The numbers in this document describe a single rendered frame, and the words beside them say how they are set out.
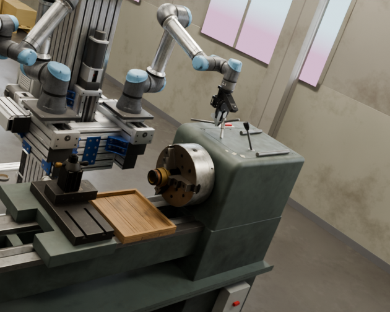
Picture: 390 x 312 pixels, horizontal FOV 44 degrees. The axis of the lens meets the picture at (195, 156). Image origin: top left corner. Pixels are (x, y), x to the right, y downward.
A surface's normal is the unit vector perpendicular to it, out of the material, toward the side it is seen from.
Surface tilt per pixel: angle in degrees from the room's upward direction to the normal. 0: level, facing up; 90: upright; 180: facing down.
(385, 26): 90
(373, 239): 90
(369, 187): 90
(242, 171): 90
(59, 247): 0
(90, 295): 0
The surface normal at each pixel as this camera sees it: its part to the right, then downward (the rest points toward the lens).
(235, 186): 0.61, 0.47
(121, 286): 0.29, -0.88
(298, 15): -0.70, 0.07
